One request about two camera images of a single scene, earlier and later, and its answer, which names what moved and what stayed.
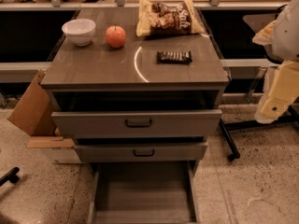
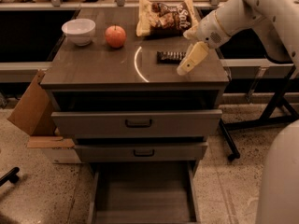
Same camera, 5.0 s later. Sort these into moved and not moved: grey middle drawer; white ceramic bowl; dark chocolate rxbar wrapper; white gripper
Moved: white gripper
Not moved: white ceramic bowl; dark chocolate rxbar wrapper; grey middle drawer
